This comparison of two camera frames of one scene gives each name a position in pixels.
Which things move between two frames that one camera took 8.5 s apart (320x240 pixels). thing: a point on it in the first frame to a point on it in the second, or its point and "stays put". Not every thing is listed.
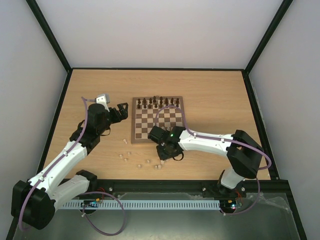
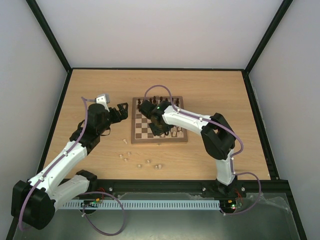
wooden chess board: [166, 112] stays put
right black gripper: [168, 152] to [157, 125]
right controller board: [228, 204] stays put
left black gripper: [124, 114] stays put
